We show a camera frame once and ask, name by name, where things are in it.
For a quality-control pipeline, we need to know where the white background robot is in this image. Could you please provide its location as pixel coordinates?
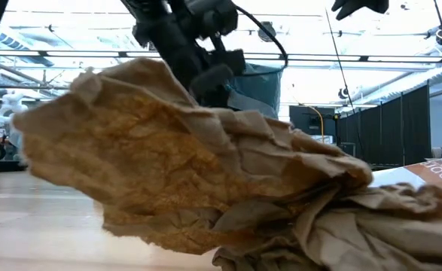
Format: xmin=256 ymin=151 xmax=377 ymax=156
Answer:
xmin=0 ymin=89 xmax=29 ymax=151

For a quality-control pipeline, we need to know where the big brown paper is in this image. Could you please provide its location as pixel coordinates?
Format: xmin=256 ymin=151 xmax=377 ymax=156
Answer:
xmin=12 ymin=56 xmax=442 ymax=271

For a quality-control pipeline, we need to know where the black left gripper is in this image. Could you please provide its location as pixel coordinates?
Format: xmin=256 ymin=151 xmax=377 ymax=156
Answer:
xmin=132 ymin=20 xmax=247 ymax=108

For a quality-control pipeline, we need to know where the yellow cable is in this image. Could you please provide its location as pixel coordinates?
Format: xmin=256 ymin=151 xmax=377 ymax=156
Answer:
xmin=299 ymin=103 xmax=325 ymax=144

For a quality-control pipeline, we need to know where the black monitor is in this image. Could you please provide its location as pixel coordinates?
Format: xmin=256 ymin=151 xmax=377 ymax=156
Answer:
xmin=288 ymin=105 xmax=337 ymax=146

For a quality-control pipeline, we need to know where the blue bin liner bag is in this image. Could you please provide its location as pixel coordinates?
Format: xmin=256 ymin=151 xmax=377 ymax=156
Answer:
xmin=226 ymin=62 xmax=284 ymax=120

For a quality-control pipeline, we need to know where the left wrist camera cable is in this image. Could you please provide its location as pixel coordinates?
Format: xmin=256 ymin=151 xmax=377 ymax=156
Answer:
xmin=233 ymin=4 xmax=289 ymax=78

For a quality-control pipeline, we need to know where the black partition curtain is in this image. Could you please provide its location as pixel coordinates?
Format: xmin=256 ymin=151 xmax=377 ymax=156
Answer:
xmin=337 ymin=84 xmax=432 ymax=166

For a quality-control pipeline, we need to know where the white orange-print wrapper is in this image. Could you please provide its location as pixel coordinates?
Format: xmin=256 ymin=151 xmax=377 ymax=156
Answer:
xmin=370 ymin=157 xmax=442 ymax=197

